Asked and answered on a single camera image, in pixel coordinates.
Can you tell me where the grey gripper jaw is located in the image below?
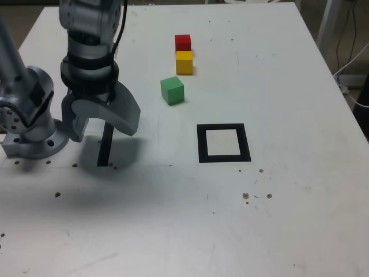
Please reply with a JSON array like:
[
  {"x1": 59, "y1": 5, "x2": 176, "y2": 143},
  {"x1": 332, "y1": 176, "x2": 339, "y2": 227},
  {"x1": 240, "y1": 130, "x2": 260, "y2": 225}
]
[
  {"x1": 61, "y1": 95, "x2": 89, "y2": 143},
  {"x1": 71, "y1": 83, "x2": 141, "y2": 137}
]

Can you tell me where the green cube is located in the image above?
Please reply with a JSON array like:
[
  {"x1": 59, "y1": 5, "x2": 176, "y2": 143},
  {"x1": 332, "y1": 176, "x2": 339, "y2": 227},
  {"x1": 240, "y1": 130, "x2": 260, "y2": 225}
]
[{"x1": 160, "y1": 76, "x2": 185, "y2": 106}]

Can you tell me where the yellow cube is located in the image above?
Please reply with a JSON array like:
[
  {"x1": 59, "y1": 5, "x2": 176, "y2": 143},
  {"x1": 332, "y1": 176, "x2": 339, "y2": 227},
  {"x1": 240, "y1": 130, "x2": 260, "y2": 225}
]
[{"x1": 175, "y1": 50, "x2": 194, "y2": 76}]

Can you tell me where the red cube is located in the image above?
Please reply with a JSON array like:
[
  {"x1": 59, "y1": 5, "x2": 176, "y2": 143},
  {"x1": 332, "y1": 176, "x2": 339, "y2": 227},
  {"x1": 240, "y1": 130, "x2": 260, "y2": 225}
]
[{"x1": 174, "y1": 34, "x2": 192, "y2": 53}]

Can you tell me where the black tape square outline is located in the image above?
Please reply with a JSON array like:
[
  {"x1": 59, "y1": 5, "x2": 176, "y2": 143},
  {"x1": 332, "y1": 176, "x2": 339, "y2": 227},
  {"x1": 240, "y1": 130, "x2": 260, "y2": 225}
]
[{"x1": 196, "y1": 123, "x2": 252, "y2": 164}]

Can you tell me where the black tape strip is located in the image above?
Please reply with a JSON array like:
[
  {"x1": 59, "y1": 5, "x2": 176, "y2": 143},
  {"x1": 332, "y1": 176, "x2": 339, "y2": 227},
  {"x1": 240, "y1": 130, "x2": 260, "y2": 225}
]
[{"x1": 96, "y1": 122, "x2": 115, "y2": 167}]

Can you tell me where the white stand leg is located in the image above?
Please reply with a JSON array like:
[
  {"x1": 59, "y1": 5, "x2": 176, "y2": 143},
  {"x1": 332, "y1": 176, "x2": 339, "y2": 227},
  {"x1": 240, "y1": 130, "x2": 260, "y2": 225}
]
[{"x1": 315, "y1": 0, "x2": 341, "y2": 54}]

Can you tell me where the white flat bar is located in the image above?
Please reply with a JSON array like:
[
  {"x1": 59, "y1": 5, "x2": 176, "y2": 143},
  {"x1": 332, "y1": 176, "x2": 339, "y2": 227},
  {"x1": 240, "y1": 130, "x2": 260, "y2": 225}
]
[{"x1": 334, "y1": 74, "x2": 369, "y2": 87}]

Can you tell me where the white cable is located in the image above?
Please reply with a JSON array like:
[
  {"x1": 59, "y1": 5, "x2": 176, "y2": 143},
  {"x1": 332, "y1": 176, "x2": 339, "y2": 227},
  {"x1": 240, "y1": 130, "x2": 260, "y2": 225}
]
[{"x1": 333, "y1": 43, "x2": 369, "y2": 108}]

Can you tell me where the thin black cable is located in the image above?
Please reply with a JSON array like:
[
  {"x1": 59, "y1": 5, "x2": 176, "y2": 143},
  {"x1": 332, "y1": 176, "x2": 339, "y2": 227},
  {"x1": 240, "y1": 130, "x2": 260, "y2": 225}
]
[{"x1": 336, "y1": 0, "x2": 358, "y2": 72}]

